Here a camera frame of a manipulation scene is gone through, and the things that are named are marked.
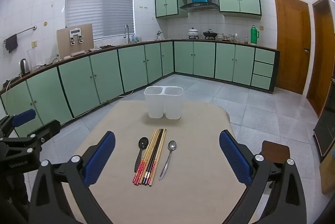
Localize white two-compartment utensil holder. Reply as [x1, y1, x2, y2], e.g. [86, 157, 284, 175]
[143, 86, 184, 120]

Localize green base cabinets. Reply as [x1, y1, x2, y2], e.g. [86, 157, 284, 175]
[0, 39, 280, 137]

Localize wooden door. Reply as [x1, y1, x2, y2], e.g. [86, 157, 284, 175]
[274, 0, 312, 95]
[306, 0, 335, 118]

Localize brown wooden chopstick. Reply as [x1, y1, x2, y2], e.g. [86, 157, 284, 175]
[141, 129, 161, 186]

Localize grey window blind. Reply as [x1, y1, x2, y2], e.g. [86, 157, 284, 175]
[65, 0, 135, 40]

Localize metal clamp holder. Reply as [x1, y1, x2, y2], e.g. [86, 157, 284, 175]
[69, 30, 84, 45]

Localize green thermos jug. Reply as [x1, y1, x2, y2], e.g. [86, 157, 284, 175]
[250, 25, 260, 45]

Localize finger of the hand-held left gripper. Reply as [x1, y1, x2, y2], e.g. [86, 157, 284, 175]
[0, 109, 36, 137]
[0, 119, 61, 160]

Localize black oven appliance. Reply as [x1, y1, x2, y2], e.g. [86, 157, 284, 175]
[313, 98, 335, 157]

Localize metal spoon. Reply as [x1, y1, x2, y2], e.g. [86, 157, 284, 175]
[158, 140, 178, 181]

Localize brown cardboard board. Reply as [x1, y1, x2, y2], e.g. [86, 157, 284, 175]
[57, 23, 94, 57]

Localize dark towel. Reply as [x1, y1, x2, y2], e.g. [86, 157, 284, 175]
[5, 34, 19, 53]

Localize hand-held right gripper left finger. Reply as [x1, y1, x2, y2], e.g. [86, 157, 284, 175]
[29, 131, 116, 224]

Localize small wooden block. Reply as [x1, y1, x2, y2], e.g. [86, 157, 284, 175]
[64, 50, 86, 59]

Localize steel electric kettle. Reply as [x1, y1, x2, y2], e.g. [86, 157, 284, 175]
[20, 58, 30, 75]

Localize metal towel rail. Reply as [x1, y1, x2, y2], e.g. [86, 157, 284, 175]
[3, 26, 37, 43]

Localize brown wooden stool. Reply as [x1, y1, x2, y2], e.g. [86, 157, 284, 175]
[258, 140, 291, 165]

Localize black plastic spoon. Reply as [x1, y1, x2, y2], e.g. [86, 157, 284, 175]
[134, 137, 149, 173]

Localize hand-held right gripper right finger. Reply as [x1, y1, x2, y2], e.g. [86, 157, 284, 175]
[219, 130, 308, 224]

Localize black wok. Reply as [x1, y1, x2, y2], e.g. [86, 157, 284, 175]
[203, 29, 218, 40]

